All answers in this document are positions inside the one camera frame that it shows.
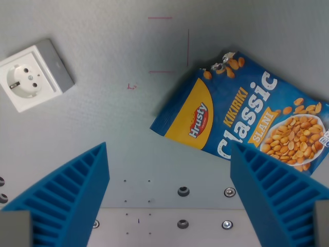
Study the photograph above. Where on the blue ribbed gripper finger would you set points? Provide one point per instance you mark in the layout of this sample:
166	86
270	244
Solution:
64	190
280	195

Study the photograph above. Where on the silver table screw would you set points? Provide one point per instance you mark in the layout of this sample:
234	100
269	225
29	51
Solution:
95	223
229	192
227	224

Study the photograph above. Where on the grey threaded table insert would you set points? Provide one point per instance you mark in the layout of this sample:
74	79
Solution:
3	198

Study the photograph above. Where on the blue peanut snack bag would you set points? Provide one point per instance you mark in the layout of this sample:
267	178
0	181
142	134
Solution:
231	113

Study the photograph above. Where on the white wall power socket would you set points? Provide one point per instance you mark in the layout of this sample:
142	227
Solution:
30	74

